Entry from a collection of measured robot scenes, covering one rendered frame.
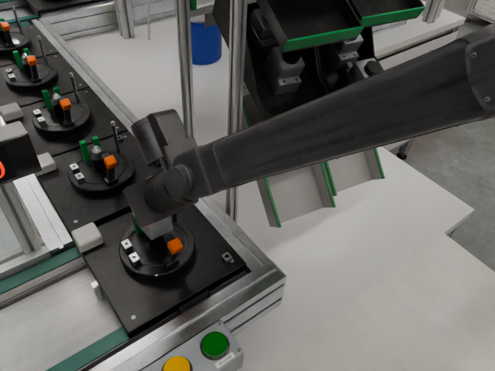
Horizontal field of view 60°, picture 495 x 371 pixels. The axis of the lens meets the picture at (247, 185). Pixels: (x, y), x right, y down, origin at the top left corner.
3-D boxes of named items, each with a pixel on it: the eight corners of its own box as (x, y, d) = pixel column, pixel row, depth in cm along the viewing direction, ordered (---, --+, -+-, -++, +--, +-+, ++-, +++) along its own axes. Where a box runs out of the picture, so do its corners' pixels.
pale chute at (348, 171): (372, 179, 96) (385, 178, 91) (323, 196, 91) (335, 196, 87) (337, 58, 94) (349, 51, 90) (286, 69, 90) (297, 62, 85)
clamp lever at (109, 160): (117, 179, 90) (117, 162, 84) (107, 183, 89) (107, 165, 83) (109, 166, 91) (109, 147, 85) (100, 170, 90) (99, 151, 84)
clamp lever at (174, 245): (178, 260, 76) (184, 246, 70) (168, 266, 75) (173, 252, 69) (168, 244, 77) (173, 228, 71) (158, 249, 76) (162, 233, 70)
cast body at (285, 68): (296, 92, 76) (311, 67, 70) (274, 96, 75) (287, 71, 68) (279, 54, 79) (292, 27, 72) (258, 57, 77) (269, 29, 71)
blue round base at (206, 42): (230, 58, 160) (230, 19, 149) (194, 69, 153) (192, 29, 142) (207, 42, 168) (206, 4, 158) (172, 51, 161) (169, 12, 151)
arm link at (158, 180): (174, 208, 54) (213, 193, 57) (153, 158, 54) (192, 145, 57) (160, 215, 60) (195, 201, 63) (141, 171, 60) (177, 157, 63)
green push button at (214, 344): (232, 350, 69) (232, 345, 68) (211, 365, 67) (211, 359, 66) (218, 332, 71) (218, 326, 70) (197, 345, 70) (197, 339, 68)
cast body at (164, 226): (174, 230, 75) (166, 197, 71) (151, 241, 73) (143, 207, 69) (152, 209, 81) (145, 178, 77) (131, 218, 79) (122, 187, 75)
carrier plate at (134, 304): (246, 269, 81) (247, 262, 79) (129, 338, 70) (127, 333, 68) (181, 195, 94) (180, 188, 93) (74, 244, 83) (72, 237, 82)
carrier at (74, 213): (177, 191, 95) (174, 147, 87) (71, 239, 84) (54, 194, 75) (130, 136, 109) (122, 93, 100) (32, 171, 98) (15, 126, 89)
